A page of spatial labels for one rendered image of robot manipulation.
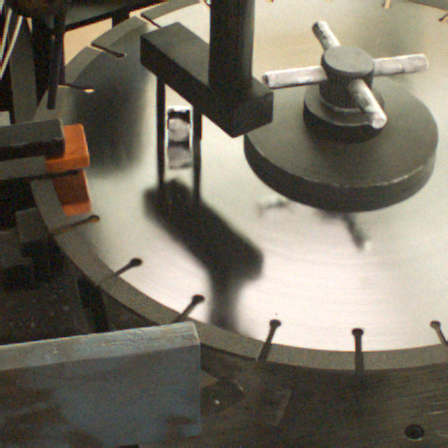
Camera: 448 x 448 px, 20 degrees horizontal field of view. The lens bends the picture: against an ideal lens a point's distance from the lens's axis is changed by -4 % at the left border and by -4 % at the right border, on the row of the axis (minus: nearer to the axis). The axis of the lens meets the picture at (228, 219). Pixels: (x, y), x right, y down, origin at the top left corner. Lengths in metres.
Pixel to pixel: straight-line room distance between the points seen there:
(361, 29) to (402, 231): 0.20
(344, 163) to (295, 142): 0.03
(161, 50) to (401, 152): 0.14
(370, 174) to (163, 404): 0.19
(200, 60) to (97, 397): 0.20
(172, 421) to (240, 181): 0.17
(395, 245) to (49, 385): 0.21
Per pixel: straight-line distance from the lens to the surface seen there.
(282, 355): 0.59
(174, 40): 0.67
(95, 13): 0.88
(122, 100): 0.74
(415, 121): 0.72
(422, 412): 0.71
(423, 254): 0.65
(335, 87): 0.68
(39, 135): 0.67
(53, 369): 0.53
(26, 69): 1.13
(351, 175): 0.67
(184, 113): 0.69
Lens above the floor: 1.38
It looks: 41 degrees down
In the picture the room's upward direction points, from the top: 2 degrees clockwise
